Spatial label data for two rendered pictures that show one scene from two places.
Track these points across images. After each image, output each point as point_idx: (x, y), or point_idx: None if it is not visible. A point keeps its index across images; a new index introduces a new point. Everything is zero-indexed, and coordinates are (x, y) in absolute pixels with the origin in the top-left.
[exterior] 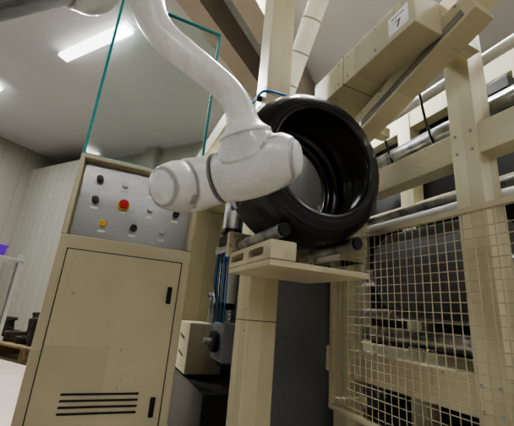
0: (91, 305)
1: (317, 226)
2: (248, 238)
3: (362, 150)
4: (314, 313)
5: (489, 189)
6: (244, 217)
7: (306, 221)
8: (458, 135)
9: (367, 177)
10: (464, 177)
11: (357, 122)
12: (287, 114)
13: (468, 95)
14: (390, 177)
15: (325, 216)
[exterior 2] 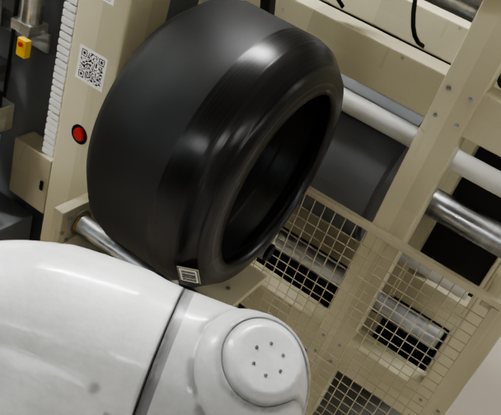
0: None
1: (237, 273)
2: (111, 251)
3: (325, 118)
4: None
5: (439, 179)
6: (117, 242)
7: (227, 279)
8: (454, 90)
9: (314, 156)
10: (425, 151)
11: (341, 80)
12: (256, 155)
13: None
14: (326, 44)
15: (250, 258)
